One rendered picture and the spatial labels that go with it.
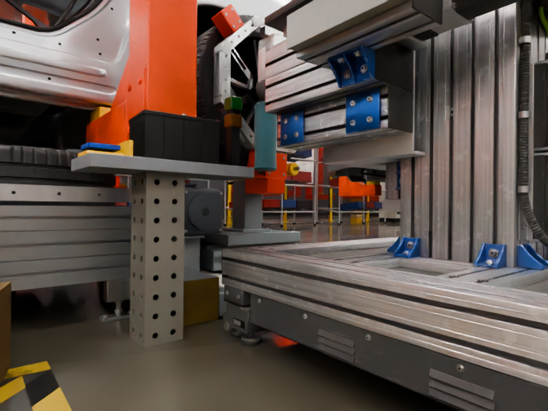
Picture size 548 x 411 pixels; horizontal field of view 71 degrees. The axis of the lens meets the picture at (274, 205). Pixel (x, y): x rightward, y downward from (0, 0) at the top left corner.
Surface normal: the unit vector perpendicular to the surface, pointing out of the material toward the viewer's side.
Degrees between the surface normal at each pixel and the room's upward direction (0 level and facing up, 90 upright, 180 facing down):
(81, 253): 90
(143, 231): 90
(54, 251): 90
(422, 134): 90
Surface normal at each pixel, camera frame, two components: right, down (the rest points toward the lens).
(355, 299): -0.78, -0.01
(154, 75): 0.64, 0.00
